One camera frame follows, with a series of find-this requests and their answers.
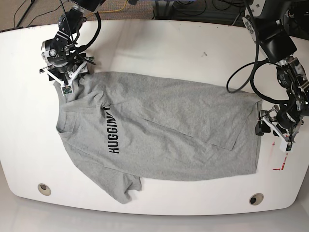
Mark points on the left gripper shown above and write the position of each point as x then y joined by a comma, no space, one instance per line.
283,124

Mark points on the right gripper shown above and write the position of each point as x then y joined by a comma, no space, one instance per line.
64,73

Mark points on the grey t-shirt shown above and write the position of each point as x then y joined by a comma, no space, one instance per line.
120,127

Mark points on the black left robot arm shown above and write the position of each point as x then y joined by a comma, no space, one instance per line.
263,20

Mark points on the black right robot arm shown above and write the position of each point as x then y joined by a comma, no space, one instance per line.
65,60

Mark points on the red tape marking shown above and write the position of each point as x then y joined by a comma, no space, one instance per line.
277,158

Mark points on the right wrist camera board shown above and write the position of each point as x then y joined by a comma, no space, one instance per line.
66,89

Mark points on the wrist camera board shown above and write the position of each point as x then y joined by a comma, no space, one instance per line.
66,89
286,146

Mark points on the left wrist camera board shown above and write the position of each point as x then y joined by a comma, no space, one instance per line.
286,146

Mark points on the right table cable grommet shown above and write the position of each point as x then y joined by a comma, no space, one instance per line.
256,199

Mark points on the table cable grommet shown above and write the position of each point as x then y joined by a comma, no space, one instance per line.
256,199
44,189

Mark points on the left table cable grommet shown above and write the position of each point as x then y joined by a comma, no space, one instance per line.
44,189

